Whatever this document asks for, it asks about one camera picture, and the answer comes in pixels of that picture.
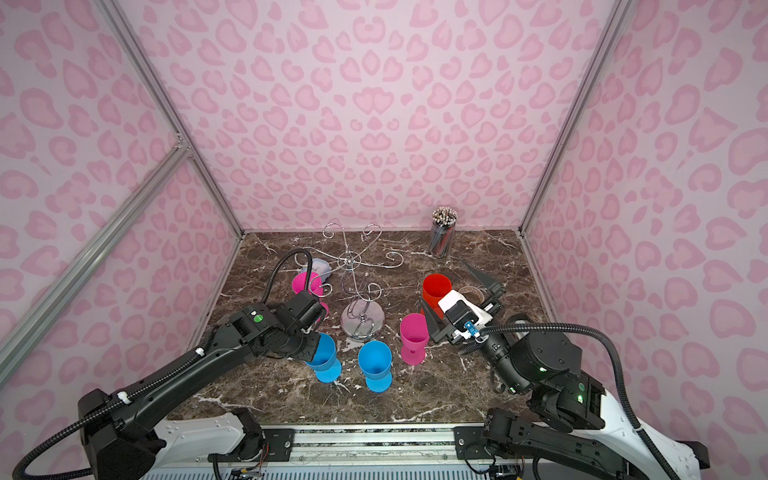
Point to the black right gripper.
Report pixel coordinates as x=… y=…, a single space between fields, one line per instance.
x=493 y=287

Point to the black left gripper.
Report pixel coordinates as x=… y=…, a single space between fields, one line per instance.
x=311 y=351

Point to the blue wine glass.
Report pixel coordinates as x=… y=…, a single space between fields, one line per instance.
x=325 y=363
x=375 y=360

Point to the red wine glass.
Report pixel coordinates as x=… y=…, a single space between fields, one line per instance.
x=434 y=288

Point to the magenta wine glass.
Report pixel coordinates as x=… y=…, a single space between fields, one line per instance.
x=414 y=337
x=309 y=285

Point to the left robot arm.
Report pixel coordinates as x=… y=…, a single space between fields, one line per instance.
x=123 y=444

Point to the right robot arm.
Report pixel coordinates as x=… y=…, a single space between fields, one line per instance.
x=575 y=382

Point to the clear tape roll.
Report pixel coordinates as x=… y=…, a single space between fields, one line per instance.
x=474 y=294

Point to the grey square timer clock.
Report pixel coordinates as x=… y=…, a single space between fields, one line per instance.
x=322 y=268

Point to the chrome wire wine glass rack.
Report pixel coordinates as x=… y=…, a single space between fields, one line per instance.
x=363 y=317

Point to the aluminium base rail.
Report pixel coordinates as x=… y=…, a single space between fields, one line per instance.
x=205 y=449

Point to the aluminium frame post right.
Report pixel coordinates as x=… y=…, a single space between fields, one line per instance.
x=621 y=13

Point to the aluminium frame bar left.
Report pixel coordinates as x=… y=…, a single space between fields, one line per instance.
x=39 y=319

